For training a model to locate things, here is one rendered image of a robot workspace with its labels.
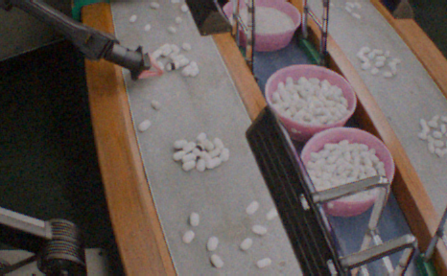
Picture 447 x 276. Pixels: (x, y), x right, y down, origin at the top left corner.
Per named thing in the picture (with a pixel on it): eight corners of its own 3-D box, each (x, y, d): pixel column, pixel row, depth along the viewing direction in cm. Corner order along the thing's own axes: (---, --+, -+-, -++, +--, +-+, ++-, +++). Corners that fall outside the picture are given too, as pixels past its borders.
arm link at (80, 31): (-8, 4, 158) (10, -26, 156) (-2, 1, 164) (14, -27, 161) (91, 66, 170) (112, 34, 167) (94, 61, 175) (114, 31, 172)
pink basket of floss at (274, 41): (278, 66, 201) (279, 43, 194) (206, 40, 211) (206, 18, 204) (312, 31, 217) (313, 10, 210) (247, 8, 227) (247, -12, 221)
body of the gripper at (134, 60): (145, 46, 183) (125, 38, 178) (150, 66, 175) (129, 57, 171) (131, 62, 185) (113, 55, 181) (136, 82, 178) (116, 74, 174)
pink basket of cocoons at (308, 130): (306, 166, 170) (310, 140, 163) (244, 111, 185) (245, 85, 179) (368, 126, 181) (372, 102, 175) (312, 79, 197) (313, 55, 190)
